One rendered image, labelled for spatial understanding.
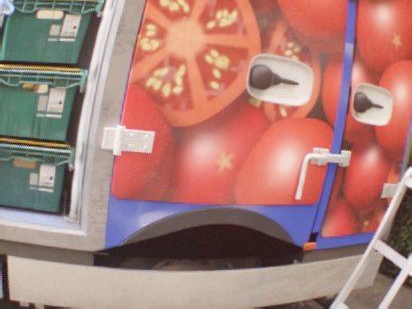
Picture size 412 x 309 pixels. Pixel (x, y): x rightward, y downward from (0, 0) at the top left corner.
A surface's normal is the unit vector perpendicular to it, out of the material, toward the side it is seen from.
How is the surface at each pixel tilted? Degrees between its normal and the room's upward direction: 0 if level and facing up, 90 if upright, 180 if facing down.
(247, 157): 90
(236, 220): 90
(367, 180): 90
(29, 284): 90
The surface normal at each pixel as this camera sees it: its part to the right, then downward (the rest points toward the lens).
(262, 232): 0.42, 0.24
